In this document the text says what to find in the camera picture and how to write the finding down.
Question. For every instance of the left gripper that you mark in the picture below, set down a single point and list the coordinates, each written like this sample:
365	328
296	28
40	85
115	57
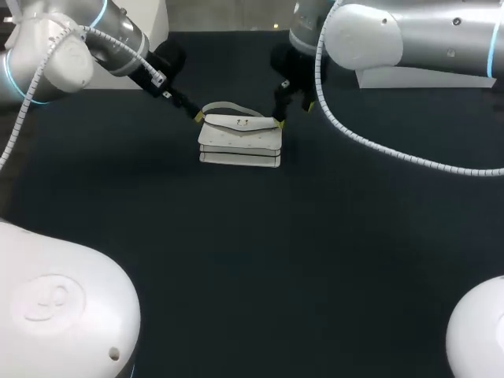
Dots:
167	63

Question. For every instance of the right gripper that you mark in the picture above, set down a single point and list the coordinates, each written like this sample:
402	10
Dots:
293	69

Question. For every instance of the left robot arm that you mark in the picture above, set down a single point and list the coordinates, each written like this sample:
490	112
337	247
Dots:
59	323

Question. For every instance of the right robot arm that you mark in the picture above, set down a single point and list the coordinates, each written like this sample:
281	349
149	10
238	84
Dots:
433	35

